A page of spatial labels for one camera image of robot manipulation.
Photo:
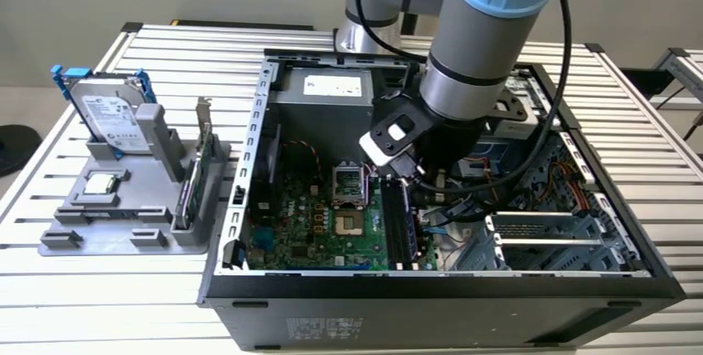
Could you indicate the flat black board chip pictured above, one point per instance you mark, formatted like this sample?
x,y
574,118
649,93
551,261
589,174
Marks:
x,y
301,252

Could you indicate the green motherboard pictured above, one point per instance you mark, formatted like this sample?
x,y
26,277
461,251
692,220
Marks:
x,y
299,215

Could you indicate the silver CPU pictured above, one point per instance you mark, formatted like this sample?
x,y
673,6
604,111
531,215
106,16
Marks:
x,y
102,184

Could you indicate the slatted metal side table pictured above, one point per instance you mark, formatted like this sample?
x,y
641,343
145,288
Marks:
x,y
681,79

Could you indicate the black round stand base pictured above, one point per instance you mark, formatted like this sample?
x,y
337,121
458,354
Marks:
x,y
17,149

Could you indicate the orange square inductor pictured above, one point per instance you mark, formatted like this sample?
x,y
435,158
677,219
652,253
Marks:
x,y
319,230
319,207
319,218

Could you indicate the blue VGA port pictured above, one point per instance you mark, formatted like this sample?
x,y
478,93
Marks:
x,y
263,237

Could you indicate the grey plastic parts rack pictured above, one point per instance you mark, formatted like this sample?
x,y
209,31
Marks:
x,y
149,190

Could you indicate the Nvidia Quadro graphics card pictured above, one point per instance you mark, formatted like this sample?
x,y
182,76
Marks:
x,y
202,157

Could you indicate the white barcode sticker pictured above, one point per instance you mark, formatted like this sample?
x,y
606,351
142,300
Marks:
x,y
341,260

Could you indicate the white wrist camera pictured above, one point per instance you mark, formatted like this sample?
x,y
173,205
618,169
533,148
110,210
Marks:
x,y
377,153

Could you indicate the black RAM slot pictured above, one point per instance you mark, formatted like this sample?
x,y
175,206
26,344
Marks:
x,y
402,248
397,225
390,225

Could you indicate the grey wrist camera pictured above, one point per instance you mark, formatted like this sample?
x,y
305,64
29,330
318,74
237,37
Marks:
x,y
519,129

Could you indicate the grey metal disk bay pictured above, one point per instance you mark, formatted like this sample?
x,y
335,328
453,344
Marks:
x,y
543,218

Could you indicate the grey power supply unit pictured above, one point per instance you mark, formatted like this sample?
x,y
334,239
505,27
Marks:
x,y
325,128

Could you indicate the hard disk in blue carrier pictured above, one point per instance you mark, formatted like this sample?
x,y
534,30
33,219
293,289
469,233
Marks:
x,y
105,112

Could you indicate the CPU socket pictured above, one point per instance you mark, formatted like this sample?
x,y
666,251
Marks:
x,y
350,225

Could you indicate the black open PC case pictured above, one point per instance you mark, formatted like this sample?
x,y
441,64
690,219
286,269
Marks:
x,y
385,318

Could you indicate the blue expansion slot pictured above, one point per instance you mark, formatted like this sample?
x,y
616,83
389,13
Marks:
x,y
330,266

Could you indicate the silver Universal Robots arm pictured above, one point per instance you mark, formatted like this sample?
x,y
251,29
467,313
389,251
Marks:
x,y
483,42

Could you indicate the grey metal drive cage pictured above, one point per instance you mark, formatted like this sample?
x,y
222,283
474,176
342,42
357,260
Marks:
x,y
527,83

